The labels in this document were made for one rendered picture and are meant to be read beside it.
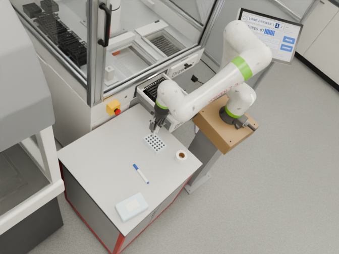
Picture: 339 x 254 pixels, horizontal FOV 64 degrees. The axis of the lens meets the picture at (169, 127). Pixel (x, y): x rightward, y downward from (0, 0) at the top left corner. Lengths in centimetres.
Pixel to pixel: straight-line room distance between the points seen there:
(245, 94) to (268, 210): 136
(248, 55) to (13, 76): 93
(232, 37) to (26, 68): 92
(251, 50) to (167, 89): 42
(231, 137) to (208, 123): 17
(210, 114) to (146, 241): 108
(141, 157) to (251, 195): 137
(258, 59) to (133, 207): 91
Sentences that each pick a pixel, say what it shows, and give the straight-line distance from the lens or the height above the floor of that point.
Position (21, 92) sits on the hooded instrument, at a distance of 79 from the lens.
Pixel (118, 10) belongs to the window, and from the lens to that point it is 123.
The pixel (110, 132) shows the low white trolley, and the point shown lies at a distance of 164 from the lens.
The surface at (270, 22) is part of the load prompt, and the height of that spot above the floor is 116.
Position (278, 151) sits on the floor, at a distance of 310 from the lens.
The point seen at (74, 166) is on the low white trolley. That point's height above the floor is 76.
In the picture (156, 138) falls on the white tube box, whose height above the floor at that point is 80.
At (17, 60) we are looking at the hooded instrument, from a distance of 77.
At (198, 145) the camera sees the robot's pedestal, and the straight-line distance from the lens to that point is 202.
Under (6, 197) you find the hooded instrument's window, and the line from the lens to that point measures 118.
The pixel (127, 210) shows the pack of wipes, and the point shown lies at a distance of 140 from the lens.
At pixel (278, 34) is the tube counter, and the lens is 233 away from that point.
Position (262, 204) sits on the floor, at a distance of 268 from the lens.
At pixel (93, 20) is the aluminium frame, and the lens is 114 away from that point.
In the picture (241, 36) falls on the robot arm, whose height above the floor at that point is 147.
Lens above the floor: 213
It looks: 52 degrees down
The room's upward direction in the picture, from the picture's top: 23 degrees clockwise
